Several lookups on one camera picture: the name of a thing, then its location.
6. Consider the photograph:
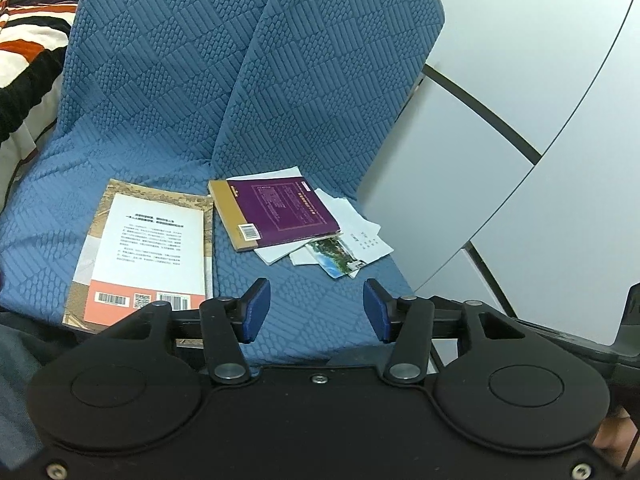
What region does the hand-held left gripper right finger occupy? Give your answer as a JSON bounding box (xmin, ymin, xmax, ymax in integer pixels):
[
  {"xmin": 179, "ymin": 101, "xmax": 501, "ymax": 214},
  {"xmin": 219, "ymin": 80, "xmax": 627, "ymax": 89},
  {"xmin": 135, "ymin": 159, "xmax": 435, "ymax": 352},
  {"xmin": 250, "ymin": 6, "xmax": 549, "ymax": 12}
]
[{"xmin": 363, "ymin": 278, "xmax": 538, "ymax": 386}]

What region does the blue textured sofa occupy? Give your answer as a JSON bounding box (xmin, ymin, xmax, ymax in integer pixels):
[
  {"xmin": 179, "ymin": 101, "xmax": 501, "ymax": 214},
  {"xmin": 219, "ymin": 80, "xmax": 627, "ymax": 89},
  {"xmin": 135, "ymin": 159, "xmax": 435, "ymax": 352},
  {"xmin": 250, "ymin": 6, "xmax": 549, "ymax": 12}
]
[{"xmin": 0, "ymin": 0, "xmax": 447, "ymax": 367}]

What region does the white wardrobe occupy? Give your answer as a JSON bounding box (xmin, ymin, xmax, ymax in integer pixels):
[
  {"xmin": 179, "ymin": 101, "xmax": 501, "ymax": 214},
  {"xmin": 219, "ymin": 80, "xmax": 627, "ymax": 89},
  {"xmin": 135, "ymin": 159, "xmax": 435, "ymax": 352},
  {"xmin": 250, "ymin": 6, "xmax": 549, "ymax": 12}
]
[{"xmin": 355, "ymin": 0, "xmax": 640, "ymax": 346}]

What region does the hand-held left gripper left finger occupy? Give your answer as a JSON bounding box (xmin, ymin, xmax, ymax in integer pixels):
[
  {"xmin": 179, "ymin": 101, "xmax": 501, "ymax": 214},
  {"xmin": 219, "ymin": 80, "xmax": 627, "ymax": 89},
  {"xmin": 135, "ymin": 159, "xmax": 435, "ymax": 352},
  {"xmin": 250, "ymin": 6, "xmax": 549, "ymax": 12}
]
[{"xmin": 95, "ymin": 277, "xmax": 272, "ymax": 386}]

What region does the person's right hand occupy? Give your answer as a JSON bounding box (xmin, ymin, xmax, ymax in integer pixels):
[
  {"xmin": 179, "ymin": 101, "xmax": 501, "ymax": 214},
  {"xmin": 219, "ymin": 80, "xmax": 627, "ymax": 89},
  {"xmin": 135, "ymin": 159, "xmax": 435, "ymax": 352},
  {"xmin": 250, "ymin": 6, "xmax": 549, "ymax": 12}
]
[{"xmin": 592, "ymin": 407, "xmax": 638, "ymax": 453}]

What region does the landscape photo card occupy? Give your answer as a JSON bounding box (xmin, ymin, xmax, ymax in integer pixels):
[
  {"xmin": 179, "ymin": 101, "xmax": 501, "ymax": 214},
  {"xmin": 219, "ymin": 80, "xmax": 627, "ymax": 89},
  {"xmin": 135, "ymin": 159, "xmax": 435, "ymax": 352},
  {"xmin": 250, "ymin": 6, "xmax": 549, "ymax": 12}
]
[{"xmin": 306, "ymin": 236, "xmax": 362, "ymax": 279}]

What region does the red black striped blanket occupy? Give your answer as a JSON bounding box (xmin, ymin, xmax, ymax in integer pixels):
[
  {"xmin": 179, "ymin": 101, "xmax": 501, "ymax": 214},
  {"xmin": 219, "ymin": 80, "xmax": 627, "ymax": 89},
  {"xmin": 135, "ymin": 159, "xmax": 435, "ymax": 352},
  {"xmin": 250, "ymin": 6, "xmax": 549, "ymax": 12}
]
[{"xmin": 0, "ymin": 0, "xmax": 93, "ymax": 148}]

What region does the brown patterned cover book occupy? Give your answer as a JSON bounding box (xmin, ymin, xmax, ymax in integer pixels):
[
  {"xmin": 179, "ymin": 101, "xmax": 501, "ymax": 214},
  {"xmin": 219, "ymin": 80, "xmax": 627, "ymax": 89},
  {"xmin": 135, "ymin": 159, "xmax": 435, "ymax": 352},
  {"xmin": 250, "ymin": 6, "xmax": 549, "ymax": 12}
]
[{"xmin": 62, "ymin": 178, "xmax": 216, "ymax": 333}]

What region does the printed white paper sheet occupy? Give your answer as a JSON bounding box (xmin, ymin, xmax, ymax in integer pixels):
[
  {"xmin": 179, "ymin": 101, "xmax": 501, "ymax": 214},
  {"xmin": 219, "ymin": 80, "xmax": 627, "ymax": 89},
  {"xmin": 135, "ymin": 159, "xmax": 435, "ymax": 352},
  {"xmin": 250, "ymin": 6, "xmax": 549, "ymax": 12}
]
[{"xmin": 345, "ymin": 217, "xmax": 394, "ymax": 266}]

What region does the purple and ochre book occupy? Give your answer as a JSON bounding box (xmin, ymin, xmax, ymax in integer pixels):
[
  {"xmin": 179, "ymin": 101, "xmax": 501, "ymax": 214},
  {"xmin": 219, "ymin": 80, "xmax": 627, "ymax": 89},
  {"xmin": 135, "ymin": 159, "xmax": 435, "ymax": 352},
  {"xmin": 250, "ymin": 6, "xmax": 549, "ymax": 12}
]
[{"xmin": 207, "ymin": 177, "xmax": 342, "ymax": 253}]

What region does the large white paper sheet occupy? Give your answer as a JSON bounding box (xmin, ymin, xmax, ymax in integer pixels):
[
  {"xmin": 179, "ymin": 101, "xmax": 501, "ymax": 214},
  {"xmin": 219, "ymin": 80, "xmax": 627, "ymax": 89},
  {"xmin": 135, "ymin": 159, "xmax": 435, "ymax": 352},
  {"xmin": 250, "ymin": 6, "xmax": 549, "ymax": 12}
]
[{"xmin": 226, "ymin": 166, "xmax": 321, "ymax": 267}]

